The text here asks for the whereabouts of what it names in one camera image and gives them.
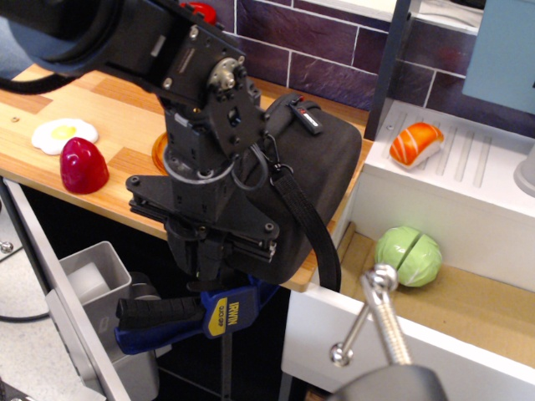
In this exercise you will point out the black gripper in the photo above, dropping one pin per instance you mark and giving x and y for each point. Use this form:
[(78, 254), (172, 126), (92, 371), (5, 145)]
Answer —
[(210, 211)]

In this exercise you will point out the black zipper case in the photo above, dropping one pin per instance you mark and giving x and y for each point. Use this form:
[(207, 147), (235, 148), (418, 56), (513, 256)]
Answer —
[(312, 156)]

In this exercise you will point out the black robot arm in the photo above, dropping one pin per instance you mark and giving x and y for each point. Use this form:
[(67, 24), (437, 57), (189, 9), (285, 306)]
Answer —
[(213, 119)]

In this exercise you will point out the blue Irwin bar clamp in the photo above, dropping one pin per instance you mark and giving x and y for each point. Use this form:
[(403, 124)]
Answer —
[(214, 311)]

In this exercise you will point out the grey metal bin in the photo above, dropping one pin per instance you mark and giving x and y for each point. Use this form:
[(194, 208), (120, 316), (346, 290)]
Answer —
[(100, 279)]

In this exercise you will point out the dark red toy pepper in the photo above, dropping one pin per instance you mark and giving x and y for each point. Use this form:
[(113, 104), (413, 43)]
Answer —
[(83, 168)]

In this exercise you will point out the toy fried egg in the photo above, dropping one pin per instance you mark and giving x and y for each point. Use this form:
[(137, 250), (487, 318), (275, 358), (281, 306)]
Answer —
[(52, 136)]

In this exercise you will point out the green toy cabbage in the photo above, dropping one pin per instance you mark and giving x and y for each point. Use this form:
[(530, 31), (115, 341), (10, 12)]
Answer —
[(415, 256)]

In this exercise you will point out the red-lidded peanut jar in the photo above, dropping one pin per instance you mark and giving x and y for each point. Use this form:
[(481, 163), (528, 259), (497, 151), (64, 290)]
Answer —
[(207, 12)]

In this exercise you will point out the toy salmon sushi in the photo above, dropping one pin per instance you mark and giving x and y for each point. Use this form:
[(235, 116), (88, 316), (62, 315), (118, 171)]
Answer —
[(415, 144)]

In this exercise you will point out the white dish rack counter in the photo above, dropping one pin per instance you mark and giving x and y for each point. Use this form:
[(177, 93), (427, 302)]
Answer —
[(464, 196)]

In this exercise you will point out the white drawer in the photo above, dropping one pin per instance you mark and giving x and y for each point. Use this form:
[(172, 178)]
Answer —
[(477, 334)]

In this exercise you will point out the grey cylindrical cup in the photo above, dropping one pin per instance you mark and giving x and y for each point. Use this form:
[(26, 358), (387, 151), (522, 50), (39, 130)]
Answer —
[(524, 174)]

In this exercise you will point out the light blue panel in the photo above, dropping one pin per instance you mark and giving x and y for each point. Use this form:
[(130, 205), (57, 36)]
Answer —
[(501, 70)]

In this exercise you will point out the metal clamp screw handle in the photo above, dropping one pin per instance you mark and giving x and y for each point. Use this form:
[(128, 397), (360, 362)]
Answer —
[(400, 379)]

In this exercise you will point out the dark grey shelf post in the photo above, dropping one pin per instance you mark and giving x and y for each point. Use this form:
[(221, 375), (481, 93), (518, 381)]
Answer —
[(401, 16)]

